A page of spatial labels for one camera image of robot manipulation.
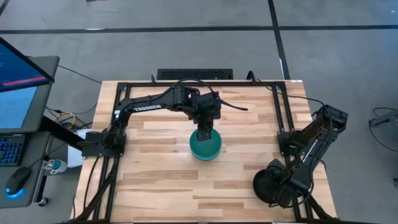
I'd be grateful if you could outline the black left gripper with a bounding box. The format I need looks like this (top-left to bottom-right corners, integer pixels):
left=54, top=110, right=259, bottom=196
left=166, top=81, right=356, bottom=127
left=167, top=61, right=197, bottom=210
left=188, top=92, right=222, bottom=142

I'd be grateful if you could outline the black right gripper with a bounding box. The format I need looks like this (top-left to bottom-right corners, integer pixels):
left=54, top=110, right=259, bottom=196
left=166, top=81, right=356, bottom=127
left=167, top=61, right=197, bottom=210
left=266, top=159, right=308, bottom=208

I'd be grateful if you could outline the black plastic bowl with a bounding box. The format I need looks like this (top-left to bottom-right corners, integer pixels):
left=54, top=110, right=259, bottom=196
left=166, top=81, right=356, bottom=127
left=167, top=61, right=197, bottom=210
left=252, top=169, right=282, bottom=205

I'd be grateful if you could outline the dark green plastic bowl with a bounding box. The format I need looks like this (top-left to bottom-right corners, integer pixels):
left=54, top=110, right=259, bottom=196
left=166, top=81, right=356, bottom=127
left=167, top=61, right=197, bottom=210
left=189, top=128, right=223, bottom=159

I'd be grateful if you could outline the black perforated computer case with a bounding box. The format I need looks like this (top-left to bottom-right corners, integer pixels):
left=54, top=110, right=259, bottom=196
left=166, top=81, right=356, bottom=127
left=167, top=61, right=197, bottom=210
left=156, top=68, right=234, bottom=81

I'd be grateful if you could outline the white box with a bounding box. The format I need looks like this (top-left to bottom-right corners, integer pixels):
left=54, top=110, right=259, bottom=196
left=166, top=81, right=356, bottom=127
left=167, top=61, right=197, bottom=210
left=67, top=129, right=91, bottom=169

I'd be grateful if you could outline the black desk leg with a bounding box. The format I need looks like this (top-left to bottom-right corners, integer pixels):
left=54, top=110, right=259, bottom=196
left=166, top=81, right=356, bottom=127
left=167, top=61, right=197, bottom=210
left=39, top=114, right=86, bottom=151

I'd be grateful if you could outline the clear bottle blue label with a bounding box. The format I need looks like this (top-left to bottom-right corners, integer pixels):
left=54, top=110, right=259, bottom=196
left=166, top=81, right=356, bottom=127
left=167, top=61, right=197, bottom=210
left=43, top=158, right=68, bottom=175

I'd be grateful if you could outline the grey rolling desk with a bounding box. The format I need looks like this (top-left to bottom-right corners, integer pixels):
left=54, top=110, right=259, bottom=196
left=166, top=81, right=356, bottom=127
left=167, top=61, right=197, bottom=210
left=0, top=55, right=60, bottom=209

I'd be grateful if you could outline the black computer mouse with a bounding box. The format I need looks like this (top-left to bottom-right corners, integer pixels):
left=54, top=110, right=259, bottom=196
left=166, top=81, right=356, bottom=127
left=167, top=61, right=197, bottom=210
left=4, top=166, right=32, bottom=200

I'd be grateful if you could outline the laptop with backlit keyboard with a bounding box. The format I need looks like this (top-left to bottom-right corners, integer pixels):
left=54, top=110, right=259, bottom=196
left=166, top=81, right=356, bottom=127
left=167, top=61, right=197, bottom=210
left=0, top=85, right=40, bottom=167

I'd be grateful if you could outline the black monitor dark-blue screen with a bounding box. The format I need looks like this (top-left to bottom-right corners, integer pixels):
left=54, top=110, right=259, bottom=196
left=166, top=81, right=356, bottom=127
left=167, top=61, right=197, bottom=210
left=0, top=36, right=56, bottom=93

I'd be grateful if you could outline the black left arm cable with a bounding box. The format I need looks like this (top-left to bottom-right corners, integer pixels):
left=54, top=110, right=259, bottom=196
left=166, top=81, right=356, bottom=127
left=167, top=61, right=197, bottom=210
left=161, top=77, right=249, bottom=112

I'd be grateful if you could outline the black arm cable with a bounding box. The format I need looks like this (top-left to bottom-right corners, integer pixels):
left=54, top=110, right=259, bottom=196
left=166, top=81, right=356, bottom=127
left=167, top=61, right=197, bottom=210
left=161, top=77, right=249, bottom=112
left=264, top=83, right=330, bottom=125

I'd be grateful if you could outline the black aluminium table frame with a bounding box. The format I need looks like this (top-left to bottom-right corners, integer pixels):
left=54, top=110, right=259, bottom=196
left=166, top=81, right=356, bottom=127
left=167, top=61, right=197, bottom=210
left=63, top=79, right=340, bottom=224

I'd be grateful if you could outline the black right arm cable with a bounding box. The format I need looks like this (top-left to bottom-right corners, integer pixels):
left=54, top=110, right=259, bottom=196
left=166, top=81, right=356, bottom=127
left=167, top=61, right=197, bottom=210
left=264, top=83, right=330, bottom=125

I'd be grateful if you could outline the yellow cable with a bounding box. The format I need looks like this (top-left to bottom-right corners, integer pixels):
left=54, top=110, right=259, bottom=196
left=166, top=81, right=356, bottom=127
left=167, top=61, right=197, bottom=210
left=54, top=111, right=77, bottom=130

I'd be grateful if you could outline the thin black floor cable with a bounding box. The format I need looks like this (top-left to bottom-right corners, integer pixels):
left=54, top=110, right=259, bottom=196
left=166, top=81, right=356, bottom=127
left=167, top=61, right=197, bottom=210
left=57, top=64, right=103, bottom=84

